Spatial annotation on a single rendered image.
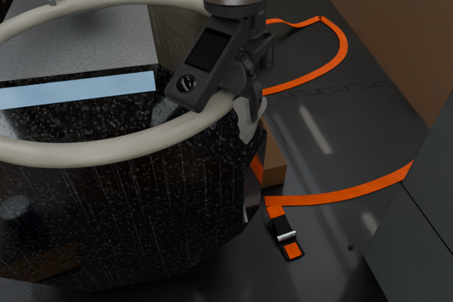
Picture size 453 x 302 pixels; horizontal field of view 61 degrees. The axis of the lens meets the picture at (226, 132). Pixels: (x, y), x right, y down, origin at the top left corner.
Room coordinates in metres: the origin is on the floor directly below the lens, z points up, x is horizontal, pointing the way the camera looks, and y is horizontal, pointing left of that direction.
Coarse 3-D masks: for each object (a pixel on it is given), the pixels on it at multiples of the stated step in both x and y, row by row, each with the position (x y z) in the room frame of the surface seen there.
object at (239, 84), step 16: (224, 16) 0.39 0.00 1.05; (240, 16) 0.39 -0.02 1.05; (256, 16) 0.43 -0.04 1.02; (256, 32) 0.43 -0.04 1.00; (272, 32) 0.45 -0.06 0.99; (240, 48) 0.40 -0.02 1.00; (256, 48) 0.41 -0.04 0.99; (272, 48) 0.44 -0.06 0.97; (240, 64) 0.38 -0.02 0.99; (256, 64) 0.42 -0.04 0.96; (272, 64) 0.44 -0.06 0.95; (224, 80) 0.39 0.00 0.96; (240, 80) 0.38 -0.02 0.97
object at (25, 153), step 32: (64, 0) 0.72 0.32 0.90; (96, 0) 0.73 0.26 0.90; (128, 0) 0.74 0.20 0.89; (160, 0) 0.73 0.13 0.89; (192, 0) 0.71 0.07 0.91; (0, 32) 0.60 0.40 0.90; (224, 96) 0.39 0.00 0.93; (160, 128) 0.33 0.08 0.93; (192, 128) 0.34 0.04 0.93; (32, 160) 0.29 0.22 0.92; (64, 160) 0.28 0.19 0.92; (96, 160) 0.29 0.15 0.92
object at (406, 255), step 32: (448, 96) 0.63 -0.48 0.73; (448, 128) 0.59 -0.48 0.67; (416, 160) 0.62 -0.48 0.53; (448, 160) 0.55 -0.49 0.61; (416, 192) 0.57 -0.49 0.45; (448, 192) 0.51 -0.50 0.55; (384, 224) 0.61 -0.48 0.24; (416, 224) 0.53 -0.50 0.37; (448, 224) 0.47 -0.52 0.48; (384, 256) 0.55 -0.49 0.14; (416, 256) 0.48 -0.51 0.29; (448, 256) 0.42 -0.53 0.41; (384, 288) 0.50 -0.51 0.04; (416, 288) 0.43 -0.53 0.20; (448, 288) 0.38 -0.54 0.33
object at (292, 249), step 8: (272, 208) 0.77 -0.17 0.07; (280, 208) 0.78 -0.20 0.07; (272, 216) 0.74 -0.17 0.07; (280, 216) 0.75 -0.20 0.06; (280, 224) 0.72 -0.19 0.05; (288, 224) 0.72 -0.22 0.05; (272, 232) 0.71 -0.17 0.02; (280, 232) 0.69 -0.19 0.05; (288, 232) 0.69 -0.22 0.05; (280, 240) 0.66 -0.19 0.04; (288, 240) 0.67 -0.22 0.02; (296, 240) 0.67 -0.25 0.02; (280, 248) 0.64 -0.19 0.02; (288, 248) 0.64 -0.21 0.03; (296, 248) 0.64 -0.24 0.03; (288, 256) 0.61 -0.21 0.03; (296, 256) 0.61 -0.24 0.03
